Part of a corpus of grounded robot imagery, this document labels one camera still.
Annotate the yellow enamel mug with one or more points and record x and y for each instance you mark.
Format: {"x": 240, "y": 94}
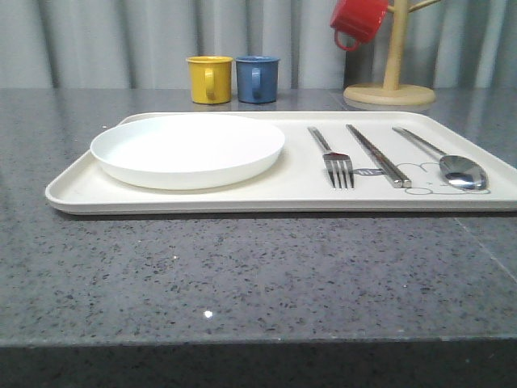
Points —
{"x": 211, "y": 79}

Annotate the grey pleated curtain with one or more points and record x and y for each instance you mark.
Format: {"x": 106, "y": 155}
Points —
{"x": 145, "y": 44}

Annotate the blue enamel mug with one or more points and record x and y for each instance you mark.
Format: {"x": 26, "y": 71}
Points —
{"x": 257, "y": 79}

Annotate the white round plate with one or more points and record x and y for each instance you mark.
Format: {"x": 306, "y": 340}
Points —
{"x": 188, "y": 151}

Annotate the silver metal spoon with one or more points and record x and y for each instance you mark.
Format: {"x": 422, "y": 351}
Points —
{"x": 458, "y": 171}

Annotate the silver metal chopstick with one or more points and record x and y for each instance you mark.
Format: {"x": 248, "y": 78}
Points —
{"x": 373, "y": 159}
{"x": 383, "y": 159}

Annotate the silver metal fork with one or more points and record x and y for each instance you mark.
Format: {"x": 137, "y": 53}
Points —
{"x": 338, "y": 166}

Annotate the cream rabbit print tray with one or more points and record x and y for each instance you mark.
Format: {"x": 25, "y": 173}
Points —
{"x": 298, "y": 181}

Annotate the red enamel mug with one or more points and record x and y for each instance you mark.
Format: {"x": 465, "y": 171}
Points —
{"x": 358, "y": 19}

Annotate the wooden mug tree stand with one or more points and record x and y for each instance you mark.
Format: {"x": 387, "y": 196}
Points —
{"x": 391, "y": 91}

